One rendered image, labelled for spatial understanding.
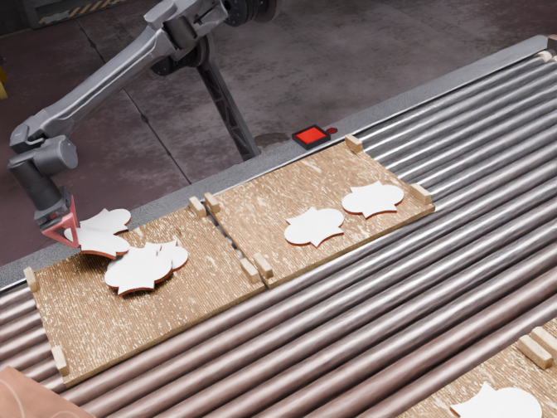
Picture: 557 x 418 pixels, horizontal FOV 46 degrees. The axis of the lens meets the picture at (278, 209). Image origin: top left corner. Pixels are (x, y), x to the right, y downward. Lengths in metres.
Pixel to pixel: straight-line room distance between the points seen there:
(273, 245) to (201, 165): 2.11
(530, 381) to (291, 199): 0.67
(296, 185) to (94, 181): 2.18
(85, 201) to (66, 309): 2.10
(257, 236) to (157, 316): 0.28
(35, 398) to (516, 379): 0.76
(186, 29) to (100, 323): 0.62
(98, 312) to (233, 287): 0.27
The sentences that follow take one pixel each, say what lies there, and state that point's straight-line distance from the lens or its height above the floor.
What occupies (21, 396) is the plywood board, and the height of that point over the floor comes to 1.04.
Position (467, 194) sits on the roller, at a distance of 1.52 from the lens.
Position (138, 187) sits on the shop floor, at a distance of 3.43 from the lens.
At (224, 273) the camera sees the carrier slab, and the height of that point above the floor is 0.94.
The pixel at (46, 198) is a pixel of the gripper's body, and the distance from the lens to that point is 1.37.
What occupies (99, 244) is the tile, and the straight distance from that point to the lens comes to 1.42.
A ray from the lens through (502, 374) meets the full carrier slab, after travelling 1.14.
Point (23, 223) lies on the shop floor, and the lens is 3.49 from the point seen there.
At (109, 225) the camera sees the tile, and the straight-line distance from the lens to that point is 1.60.
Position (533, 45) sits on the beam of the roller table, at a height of 0.91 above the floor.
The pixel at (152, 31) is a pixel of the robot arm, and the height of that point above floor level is 1.35.
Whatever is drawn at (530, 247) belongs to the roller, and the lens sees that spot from 1.40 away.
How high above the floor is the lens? 1.83
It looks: 37 degrees down
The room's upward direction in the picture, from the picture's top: 10 degrees counter-clockwise
